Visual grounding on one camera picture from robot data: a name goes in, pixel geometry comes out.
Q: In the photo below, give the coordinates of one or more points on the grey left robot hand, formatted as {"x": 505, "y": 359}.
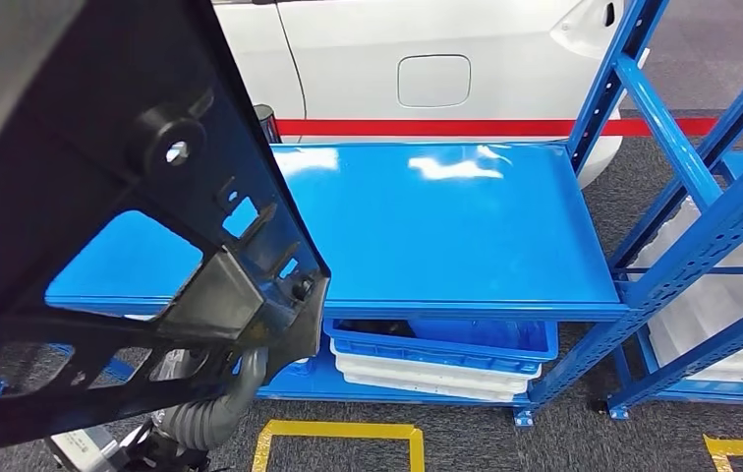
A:
{"x": 179, "y": 366}

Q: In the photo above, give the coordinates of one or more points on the black plastic frame part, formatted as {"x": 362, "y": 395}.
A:
{"x": 52, "y": 130}

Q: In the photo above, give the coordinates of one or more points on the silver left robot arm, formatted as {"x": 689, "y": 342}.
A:
{"x": 209, "y": 423}

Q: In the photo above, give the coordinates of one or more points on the blue metal shelf rack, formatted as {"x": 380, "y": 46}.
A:
{"x": 443, "y": 228}
{"x": 703, "y": 365}

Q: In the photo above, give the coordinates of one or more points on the blue plastic bin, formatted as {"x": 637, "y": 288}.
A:
{"x": 436, "y": 355}

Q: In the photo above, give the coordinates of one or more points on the white car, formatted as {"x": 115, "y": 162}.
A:
{"x": 358, "y": 65}

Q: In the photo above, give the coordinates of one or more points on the red barrier belt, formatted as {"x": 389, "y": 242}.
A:
{"x": 443, "y": 128}

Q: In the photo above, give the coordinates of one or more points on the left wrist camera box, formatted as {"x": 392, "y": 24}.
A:
{"x": 82, "y": 449}

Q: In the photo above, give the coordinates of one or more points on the black stanchion post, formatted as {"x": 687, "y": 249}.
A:
{"x": 267, "y": 124}

